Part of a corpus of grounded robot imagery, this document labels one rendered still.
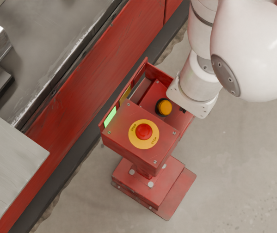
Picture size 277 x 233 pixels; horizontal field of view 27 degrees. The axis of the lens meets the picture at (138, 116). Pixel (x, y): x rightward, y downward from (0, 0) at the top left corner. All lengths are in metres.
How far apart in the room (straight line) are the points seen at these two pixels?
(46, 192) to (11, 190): 0.97
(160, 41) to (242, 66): 1.65
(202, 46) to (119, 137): 0.51
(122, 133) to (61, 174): 0.77
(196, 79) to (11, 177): 0.40
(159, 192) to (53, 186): 0.38
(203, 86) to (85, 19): 0.42
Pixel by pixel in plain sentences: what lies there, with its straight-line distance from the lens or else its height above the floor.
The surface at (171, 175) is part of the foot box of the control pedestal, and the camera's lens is 2.01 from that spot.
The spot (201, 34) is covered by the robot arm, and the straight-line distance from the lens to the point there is 0.87.
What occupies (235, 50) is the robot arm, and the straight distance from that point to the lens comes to 0.59.
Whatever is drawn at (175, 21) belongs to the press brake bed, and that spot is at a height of 0.05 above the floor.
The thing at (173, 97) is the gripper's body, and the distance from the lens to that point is 1.23.
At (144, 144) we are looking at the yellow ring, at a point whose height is 0.78.
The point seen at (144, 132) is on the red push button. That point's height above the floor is 0.81.
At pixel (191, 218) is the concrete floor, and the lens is 2.11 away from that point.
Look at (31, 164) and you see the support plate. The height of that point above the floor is 1.00.
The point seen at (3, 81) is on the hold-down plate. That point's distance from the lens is 1.30.
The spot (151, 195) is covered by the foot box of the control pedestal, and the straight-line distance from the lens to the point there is 2.00.
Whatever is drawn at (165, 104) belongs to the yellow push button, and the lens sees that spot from 1.43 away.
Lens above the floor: 2.09
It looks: 74 degrees down
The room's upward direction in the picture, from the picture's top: straight up
